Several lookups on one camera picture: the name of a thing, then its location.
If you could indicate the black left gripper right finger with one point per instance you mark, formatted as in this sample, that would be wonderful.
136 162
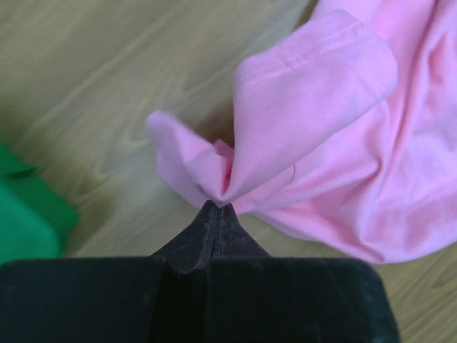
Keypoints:
266 299

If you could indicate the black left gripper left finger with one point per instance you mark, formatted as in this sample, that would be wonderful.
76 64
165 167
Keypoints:
114 299

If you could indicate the pink t shirt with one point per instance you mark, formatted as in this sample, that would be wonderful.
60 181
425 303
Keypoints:
345 132

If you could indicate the green plastic tray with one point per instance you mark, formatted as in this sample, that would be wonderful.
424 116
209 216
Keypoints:
35 220

